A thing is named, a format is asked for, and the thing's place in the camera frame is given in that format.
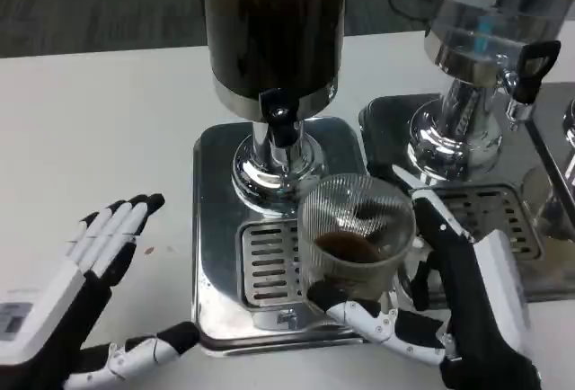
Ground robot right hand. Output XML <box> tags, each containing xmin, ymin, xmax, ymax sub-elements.
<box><xmin>307</xmin><ymin>188</ymin><xmax>541</xmax><ymax>390</ymax></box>

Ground clear drink dispenser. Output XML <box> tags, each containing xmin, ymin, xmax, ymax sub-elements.
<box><xmin>405</xmin><ymin>0</ymin><xmax>575</xmax><ymax>185</ymax></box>

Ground dark drink dispenser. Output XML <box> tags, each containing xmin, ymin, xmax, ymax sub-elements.
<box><xmin>199</xmin><ymin>0</ymin><xmax>348</xmax><ymax>214</ymax></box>

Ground black handled chrome tap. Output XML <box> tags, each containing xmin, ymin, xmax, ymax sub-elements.
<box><xmin>502</xmin><ymin>40</ymin><xmax>562</xmax><ymax>121</ymax></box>

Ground steel slotted tray grid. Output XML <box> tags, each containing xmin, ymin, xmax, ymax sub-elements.
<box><xmin>424</xmin><ymin>184</ymin><xmax>544</xmax><ymax>260</ymax></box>
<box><xmin>241</xmin><ymin>222</ymin><xmax>312</xmax><ymax>306</ymax></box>

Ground black dispenser tap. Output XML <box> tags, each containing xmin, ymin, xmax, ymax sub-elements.
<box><xmin>259</xmin><ymin>88</ymin><xmax>300</xmax><ymax>147</ymax></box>

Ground steel drip tray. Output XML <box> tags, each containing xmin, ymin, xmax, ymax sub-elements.
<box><xmin>358</xmin><ymin>94</ymin><xmax>575</xmax><ymax>304</ymax></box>
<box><xmin>191</xmin><ymin>115</ymin><xmax>375</xmax><ymax>358</ymax></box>

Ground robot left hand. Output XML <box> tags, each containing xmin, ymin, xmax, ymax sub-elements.
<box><xmin>0</xmin><ymin>191</ymin><xmax>201</xmax><ymax>390</ymax></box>

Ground clear ribbed glass cup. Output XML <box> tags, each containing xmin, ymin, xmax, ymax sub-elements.
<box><xmin>298</xmin><ymin>173</ymin><xmax>417</xmax><ymax>319</ymax></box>

